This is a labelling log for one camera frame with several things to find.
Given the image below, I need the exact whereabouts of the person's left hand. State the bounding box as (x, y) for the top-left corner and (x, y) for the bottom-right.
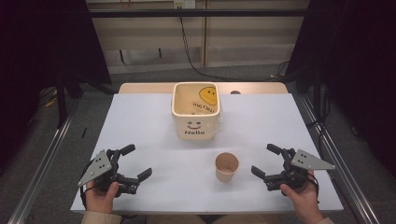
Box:
(84, 181), (120, 215)

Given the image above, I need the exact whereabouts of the person's right hand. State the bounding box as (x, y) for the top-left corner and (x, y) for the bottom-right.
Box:
(278, 170), (327, 224)

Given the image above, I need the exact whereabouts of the black horizontal bar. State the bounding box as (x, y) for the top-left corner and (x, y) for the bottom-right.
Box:
(88, 8), (310, 19)

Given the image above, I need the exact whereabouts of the yellow floor cable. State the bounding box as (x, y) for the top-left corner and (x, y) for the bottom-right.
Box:
(39, 88), (60, 108)

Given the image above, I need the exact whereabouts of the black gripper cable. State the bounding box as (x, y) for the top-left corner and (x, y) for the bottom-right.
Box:
(79, 158), (96, 210)
(307, 172), (320, 204)

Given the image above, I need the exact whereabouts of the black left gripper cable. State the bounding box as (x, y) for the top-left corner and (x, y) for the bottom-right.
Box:
(79, 158), (96, 210)

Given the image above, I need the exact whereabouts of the white table cover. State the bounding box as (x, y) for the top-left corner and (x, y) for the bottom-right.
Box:
(70, 92), (344, 216)

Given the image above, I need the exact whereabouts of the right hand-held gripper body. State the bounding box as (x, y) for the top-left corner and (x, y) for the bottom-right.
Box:
(265, 147), (336, 191)

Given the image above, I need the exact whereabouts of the black curtain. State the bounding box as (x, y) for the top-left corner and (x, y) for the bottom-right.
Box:
(285, 0), (396, 178)
(0, 0), (112, 175)

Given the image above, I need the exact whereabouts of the black metal stand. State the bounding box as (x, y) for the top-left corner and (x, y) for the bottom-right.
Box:
(55, 76), (69, 129)

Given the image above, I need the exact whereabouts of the aluminium frame rail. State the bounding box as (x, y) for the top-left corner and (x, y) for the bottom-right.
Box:
(299, 94), (381, 224)
(7, 98), (80, 224)

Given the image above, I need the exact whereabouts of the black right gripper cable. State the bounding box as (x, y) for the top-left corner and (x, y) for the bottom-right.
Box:
(307, 172), (320, 204)

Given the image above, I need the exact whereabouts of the black wall cable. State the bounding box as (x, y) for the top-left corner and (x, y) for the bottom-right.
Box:
(177, 7), (290, 82)

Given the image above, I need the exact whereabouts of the white wall socket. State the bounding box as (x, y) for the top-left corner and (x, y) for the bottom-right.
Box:
(173, 0), (197, 10)

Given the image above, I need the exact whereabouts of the cream square smiley bin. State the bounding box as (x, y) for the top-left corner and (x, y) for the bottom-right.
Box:
(171, 81), (223, 141)

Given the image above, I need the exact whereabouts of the brown paper cup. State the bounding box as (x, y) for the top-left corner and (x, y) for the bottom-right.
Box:
(214, 151), (240, 184)

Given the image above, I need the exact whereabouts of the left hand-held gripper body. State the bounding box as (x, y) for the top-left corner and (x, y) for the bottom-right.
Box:
(78, 148), (140, 195)

